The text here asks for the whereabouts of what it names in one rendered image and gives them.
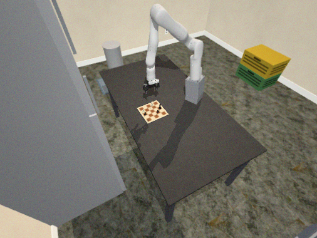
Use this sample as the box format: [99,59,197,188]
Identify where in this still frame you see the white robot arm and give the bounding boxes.
[145,4,204,85]

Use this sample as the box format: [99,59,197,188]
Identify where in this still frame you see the brown and cream chessboard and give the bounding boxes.
[137,100,168,124]

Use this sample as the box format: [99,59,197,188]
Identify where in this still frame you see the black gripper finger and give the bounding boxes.
[143,84,151,94]
[153,82,160,91]

